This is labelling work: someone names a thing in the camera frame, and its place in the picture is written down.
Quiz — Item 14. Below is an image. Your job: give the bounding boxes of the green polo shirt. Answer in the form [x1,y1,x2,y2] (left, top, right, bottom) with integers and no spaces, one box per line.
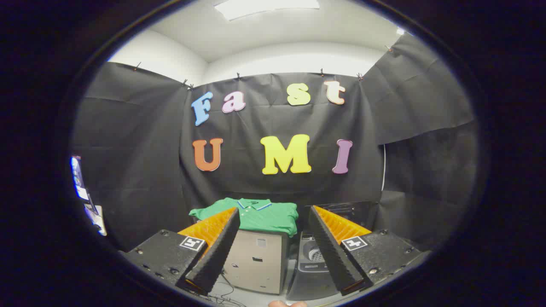
[189,197,299,237]

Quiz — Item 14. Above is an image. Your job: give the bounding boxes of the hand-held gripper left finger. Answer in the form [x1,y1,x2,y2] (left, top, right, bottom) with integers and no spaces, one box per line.
[121,207,241,296]

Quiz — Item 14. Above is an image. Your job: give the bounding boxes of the black backdrop cloth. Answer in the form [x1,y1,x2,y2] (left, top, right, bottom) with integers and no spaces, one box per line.
[70,33,478,252]

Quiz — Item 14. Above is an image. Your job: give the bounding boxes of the tangle of thin cables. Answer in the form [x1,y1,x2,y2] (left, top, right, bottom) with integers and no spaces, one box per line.
[204,273,250,307]

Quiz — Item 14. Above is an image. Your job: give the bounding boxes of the lit display screen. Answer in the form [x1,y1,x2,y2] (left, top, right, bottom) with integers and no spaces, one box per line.
[70,156,99,214]

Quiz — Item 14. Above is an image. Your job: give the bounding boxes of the beige metal cabinet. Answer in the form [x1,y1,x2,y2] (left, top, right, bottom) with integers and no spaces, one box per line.
[221,229,289,295]

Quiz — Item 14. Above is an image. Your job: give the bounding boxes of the dark grey washing machine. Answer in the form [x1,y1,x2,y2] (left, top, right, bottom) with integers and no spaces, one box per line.
[287,230,343,301]

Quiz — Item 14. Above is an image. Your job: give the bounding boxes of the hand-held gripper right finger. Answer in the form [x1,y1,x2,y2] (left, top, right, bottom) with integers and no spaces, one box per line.
[308,205,431,296]

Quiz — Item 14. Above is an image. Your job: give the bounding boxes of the ceiling light panel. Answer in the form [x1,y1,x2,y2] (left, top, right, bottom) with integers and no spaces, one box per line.
[213,0,320,21]

